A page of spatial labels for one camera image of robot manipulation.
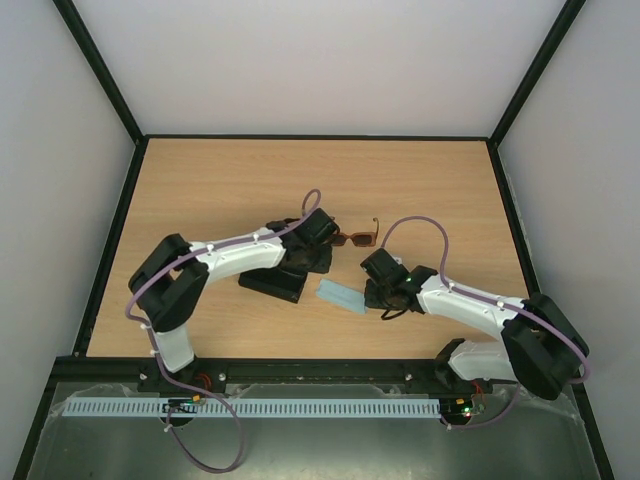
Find light blue cleaning cloth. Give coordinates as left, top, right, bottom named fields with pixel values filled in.
left=316, top=279, right=367, bottom=315

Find brown translucent sunglasses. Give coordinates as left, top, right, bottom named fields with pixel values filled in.
left=329, top=217, right=380, bottom=248

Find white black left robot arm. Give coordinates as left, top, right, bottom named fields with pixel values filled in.
left=125, top=209, right=339, bottom=373

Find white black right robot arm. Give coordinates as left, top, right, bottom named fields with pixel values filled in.
left=362, top=265, right=589, bottom=400

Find black glasses case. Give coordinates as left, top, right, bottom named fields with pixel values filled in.
left=238, top=268, right=308, bottom=304

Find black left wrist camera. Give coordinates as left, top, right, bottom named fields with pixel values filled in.
left=294, top=208, right=339, bottom=247

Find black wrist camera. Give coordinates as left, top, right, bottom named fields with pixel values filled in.
left=360, top=248, right=408, bottom=285
left=294, top=208, right=339, bottom=247

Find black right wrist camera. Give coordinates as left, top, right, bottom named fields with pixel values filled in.
left=360, top=248, right=408, bottom=285

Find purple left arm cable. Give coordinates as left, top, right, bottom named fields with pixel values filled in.
left=124, top=188, right=323, bottom=473

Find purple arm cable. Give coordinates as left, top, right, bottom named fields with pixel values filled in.
left=381, top=215, right=594, bottom=432
left=124, top=188, right=323, bottom=473

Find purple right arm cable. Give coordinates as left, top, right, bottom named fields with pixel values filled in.
left=381, top=215, right=594, bottom=432

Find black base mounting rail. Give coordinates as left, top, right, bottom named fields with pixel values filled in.
left=48, top=356, right=493, bottom=397

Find black enclosure frame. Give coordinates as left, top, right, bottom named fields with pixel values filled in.
left=1, top=1, right=639, bottom=479

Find light blue slotted cable duct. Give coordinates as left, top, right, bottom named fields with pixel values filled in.
left=62, top=397, right=440, bottom=419

